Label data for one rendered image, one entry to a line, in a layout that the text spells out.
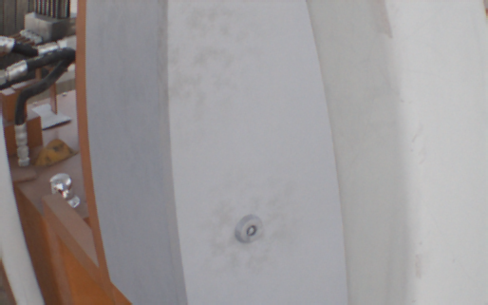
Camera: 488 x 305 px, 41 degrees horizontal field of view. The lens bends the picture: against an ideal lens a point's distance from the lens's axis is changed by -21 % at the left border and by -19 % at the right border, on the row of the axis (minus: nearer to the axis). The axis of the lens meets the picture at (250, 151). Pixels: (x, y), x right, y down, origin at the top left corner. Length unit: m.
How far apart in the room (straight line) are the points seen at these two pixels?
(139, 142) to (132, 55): 0.08
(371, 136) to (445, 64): 0.04
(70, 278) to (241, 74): 0.68
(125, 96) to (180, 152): 0.10
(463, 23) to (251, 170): 0.44
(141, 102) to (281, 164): 0.13
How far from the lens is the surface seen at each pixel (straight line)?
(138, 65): 0.67
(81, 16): 0.83
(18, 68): 1.31
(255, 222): 0.69
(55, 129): 1.67
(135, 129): 0.70
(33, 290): 1.37
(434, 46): 0.26
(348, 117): 0.27
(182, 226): 0.66
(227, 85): 0.65
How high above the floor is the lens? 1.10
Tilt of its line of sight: 20 degrees down
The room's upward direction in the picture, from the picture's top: 2 degrees counter-clockwise
